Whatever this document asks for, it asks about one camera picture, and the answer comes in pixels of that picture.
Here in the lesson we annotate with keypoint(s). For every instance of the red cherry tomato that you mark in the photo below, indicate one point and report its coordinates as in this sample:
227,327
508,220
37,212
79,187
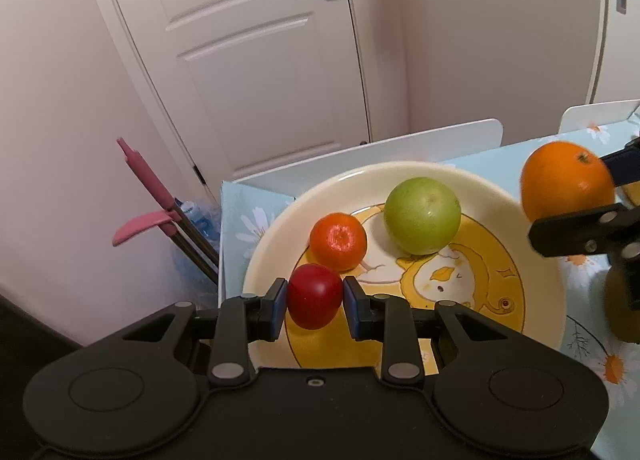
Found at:
315,294

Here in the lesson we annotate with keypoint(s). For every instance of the white chair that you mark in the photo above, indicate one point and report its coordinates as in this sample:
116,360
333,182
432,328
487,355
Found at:
436,145
600,113

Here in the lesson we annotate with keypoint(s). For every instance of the pink handled tool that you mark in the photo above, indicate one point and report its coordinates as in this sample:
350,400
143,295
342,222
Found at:
187,226

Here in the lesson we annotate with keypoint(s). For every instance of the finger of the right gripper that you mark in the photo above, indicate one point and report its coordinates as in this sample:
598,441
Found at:
601,230
624,164

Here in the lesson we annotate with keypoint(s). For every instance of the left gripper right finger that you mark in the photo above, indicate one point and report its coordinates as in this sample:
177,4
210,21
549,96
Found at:
386,319

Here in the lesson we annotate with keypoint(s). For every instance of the green apple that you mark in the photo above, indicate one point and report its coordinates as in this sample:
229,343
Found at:
422,215

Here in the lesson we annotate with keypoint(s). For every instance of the white chair back right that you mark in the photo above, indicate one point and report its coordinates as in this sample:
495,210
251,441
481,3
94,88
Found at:
600,113

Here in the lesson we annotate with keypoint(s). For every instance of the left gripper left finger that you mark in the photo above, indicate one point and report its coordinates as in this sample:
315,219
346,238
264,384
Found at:
243,320

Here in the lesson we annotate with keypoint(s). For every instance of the orange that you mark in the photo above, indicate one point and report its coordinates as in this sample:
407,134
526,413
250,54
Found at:
562,177

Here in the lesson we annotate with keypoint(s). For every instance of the white chair back left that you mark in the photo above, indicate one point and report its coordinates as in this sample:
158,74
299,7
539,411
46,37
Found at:
436,145

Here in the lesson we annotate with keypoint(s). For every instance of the brown kiwi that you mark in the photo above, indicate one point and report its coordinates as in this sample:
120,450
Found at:
621,301

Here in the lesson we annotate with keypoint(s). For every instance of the cream duck plate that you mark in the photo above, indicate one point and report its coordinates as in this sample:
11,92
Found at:
488,266

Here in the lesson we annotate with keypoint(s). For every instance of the small tangerine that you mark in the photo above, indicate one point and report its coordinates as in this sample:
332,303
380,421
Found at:
338,241

